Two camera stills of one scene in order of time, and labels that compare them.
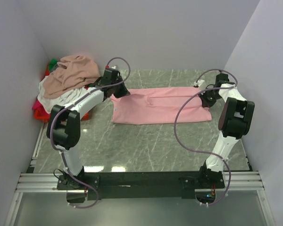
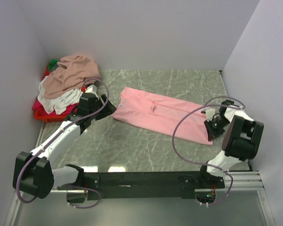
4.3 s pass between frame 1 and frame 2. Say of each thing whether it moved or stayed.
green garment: stayed
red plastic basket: stayed
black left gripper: moved
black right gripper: moved
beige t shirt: stayed
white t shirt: stayed
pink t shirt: moved
